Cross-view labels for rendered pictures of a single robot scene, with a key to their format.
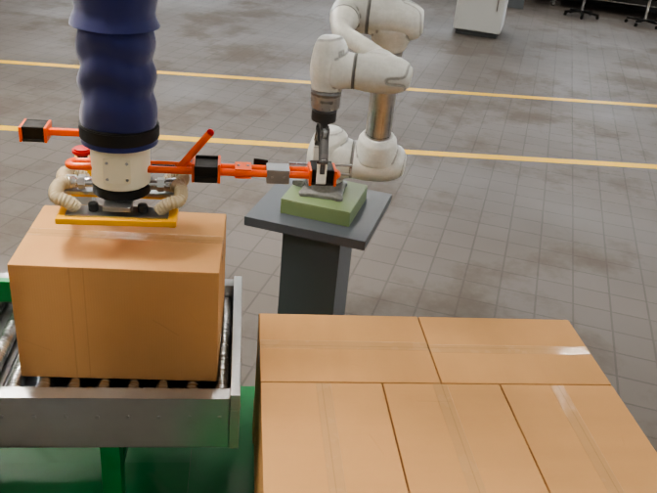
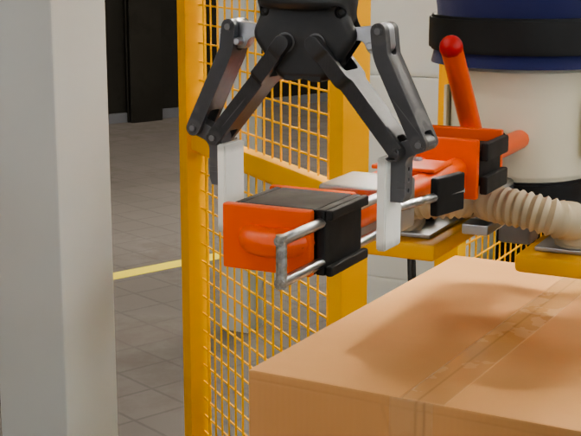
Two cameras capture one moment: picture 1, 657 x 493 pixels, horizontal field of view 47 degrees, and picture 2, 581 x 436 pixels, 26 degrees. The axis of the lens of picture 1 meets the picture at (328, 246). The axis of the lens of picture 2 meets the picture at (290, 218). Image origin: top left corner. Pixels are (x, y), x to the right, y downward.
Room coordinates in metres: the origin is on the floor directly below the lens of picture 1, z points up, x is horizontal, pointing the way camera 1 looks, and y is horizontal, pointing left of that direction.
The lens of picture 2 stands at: (2.69, -0.73, 1.40)
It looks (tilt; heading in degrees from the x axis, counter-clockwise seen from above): 12 degrees down; 126
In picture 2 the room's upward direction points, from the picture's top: straight up
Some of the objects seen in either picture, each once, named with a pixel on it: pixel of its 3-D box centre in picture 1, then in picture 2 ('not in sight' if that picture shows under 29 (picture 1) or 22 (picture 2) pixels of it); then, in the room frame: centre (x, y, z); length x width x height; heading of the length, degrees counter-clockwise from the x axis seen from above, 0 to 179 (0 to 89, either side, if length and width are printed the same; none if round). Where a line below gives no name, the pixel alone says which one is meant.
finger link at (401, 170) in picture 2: not in sight; (412, 168); (2.23, 0.06, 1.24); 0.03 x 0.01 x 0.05; 8
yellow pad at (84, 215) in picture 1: (118, 210); (444, 208); (1.95, 0.62, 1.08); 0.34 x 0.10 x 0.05; 99
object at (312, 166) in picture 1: (322, 174); (290, 228); (2.14, 0.04, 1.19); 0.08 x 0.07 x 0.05; 99
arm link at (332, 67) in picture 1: (332, 63); not in sight; (2.14, 0.04, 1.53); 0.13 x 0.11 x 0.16; 87
